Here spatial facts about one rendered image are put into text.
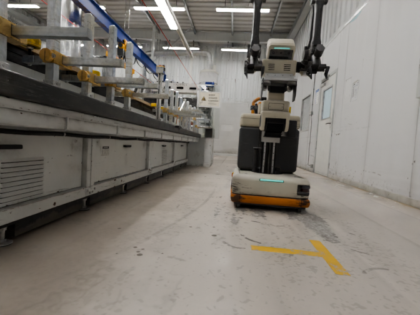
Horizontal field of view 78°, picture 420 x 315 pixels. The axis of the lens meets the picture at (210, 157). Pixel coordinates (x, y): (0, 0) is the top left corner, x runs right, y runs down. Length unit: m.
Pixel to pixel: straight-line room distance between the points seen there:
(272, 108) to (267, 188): 0.65
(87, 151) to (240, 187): 1.15
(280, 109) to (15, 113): 1.75
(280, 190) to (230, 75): 10.40
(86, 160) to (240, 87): 10.65
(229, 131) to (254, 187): 9.84
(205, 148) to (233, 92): 6.79
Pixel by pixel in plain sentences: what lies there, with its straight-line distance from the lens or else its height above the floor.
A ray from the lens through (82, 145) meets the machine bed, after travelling 1.92.
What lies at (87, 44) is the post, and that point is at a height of 0.96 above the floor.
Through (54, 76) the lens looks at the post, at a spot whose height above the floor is 0.74.
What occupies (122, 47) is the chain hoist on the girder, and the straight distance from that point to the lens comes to 8.34.
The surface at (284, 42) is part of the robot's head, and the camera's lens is 2.29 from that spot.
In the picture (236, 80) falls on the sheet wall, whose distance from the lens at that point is 12.23.
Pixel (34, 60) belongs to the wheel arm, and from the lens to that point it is 1.38.
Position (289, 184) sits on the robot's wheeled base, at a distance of 2.15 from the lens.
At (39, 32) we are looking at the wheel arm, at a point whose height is 0.82.
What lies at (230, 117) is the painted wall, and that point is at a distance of 11.94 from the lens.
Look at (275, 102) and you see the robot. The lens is 2.21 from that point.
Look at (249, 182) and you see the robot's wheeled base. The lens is 2.11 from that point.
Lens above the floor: 0.51
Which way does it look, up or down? 3 degrees down
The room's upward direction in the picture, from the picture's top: 4 degrees clockwise
